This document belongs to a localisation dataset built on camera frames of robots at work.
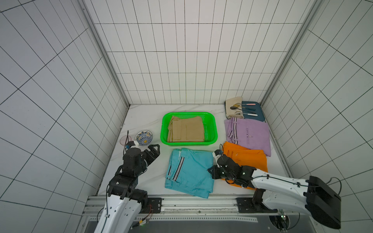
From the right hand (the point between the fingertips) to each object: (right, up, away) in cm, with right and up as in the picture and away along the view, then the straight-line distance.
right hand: (204, 172), depth 81 cm
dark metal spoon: (+29, +39, +37) cm, 61 cm away
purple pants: (+37, +19, +20) cm, 46 cm away
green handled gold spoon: (+32, +41, +37) cm, 63 cm away
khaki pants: (-9, +22, +19) cm, 31 cm away
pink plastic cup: (-51, +17, +12) cm, 55 cm away
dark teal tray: (+48, +32, +31) cm, 65 cm away
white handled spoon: (+32, +35, +33) cm, 58 cm away
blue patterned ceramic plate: (-40, +17, +17) cm, 47 cm away
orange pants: (+33, +6, +7) cm, 34 cm away
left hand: (-27, +13, -6) cm, 31 cm away
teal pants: (-9, 0, +1) cm, 9 cm away
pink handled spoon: (+34, +42, +38) cm, 66 cm away
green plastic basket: (+7, +26, +23) cm, 35 cm away
